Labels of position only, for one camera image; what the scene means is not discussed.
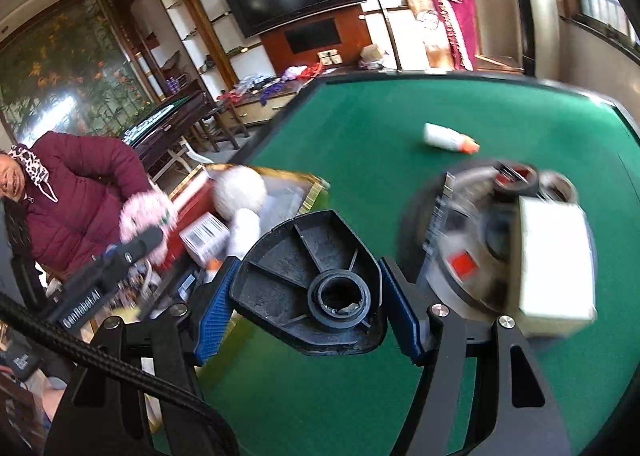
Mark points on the small cardboard box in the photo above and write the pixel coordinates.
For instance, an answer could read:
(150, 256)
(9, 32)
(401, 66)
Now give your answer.
(374, 55)

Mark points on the white plastic chair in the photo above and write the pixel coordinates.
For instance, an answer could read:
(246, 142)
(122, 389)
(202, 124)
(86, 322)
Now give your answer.
(190, 158)

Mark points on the person's left forearm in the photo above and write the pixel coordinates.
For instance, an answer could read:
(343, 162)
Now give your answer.
(55, 398)

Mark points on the green white medicine box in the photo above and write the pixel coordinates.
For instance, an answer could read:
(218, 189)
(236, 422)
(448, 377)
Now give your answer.
(555, 261)

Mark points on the low wooden cabinet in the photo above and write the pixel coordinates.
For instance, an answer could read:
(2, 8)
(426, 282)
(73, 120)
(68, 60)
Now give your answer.
(260, 110)

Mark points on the white bottle orange cap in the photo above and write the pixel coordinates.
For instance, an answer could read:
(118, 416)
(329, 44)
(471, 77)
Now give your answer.
(445, 135)

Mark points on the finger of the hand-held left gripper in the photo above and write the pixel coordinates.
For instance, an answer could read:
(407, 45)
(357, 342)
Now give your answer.
(147, 243)

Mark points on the maroon fringed cloth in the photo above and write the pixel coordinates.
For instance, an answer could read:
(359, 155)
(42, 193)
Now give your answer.
(460, 20)

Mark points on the black wall panel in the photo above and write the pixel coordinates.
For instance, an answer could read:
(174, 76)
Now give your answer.
(312, 35)

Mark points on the black ribbed plastic part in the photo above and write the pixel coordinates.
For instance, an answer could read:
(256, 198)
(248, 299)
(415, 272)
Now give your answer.
(280, 256)

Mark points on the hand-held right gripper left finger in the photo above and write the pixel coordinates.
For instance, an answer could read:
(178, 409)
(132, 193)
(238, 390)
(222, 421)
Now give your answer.
(215, 316)

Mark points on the white fuzzy ball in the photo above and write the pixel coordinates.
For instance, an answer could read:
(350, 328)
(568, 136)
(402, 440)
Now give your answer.
(240, 191)

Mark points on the round table control panel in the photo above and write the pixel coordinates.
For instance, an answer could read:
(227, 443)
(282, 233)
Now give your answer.
(435, 236)

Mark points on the wooden armchair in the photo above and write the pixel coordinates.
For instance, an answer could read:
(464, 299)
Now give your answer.
(425, 35)

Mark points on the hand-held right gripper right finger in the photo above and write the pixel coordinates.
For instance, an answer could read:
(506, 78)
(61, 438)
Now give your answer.
(402, 311)

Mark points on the blue white medicine box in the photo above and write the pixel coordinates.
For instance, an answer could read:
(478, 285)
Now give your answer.
(202, 236)

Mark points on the pink plush toy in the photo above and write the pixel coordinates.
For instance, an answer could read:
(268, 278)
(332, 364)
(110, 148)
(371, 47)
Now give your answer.
(145, 208)

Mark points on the white pill bottle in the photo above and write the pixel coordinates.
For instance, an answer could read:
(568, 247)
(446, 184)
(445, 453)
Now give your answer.
(245, 231)

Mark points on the floral wall painting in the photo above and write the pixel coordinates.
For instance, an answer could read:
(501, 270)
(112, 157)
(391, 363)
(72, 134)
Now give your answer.
(65, 65)

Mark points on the purple plush toy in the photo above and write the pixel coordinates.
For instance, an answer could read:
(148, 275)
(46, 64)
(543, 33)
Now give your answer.
(295, 73)

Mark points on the red-core tape roll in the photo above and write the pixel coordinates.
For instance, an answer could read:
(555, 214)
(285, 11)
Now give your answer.
(515, 174)

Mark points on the dark wooden mahjong table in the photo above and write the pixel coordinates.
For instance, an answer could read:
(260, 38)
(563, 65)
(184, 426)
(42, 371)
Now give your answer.
(175, 120)

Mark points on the patterned face mask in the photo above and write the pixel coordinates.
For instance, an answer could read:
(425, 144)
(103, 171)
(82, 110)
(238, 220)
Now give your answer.
(35, 170)

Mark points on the gold-rimmed gift box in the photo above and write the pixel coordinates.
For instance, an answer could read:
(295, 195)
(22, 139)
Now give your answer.
(290, 196)

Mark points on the row of mahjong tiles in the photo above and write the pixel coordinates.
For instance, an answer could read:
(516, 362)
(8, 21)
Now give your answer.
(150, 121)

